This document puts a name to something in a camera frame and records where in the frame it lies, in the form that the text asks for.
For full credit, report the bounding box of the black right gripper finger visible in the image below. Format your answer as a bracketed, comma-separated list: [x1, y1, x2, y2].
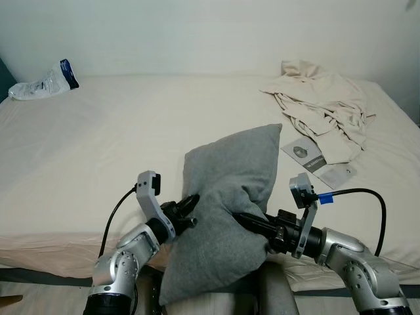
[231, 212, 280, 238]

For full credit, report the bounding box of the grey pillow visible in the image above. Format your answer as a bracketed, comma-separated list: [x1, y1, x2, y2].
[159, 123, 283, 306]

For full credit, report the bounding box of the white paper sheet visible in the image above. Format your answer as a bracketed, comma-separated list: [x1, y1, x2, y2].
[320, 163, 358, 188]

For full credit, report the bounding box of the grey booklet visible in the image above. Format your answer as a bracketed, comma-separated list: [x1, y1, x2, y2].
[281, 138, 329, 175]

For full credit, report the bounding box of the bed with cream sheet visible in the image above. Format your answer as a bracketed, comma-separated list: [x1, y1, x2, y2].
[0, 69, 420, 293]

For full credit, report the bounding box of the dark robot left leg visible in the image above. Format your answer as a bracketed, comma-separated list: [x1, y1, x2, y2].
[135, 266, 165, 315]

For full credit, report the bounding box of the crumpled beige garment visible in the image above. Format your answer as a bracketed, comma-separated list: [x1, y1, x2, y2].
[261, 60, 377, 165]

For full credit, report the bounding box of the clear plastic bag blue item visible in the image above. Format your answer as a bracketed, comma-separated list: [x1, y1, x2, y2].
[8, 59, 80, 102]

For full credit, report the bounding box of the dark teal headboard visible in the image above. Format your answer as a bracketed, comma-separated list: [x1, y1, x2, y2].
[0, 58, 17, 100]

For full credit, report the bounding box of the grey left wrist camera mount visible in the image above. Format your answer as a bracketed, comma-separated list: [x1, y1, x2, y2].
[136, 171, 177, 240]

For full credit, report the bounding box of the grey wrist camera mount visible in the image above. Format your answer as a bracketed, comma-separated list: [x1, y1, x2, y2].
[289, 173, 320, 259]
[136, 171, 177, 240]

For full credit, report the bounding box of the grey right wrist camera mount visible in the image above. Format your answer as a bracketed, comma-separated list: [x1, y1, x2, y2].
[289, 173, 320, 259]

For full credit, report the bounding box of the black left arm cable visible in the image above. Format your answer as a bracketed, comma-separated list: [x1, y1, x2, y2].
[98, 186, 142, 258]

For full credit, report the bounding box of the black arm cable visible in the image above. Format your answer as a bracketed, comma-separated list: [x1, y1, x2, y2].
[328, 188, 388, 257]
[98, 186, 142, 258]

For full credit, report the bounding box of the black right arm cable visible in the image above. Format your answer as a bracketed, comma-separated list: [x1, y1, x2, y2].
[328, 188, 388, 257]

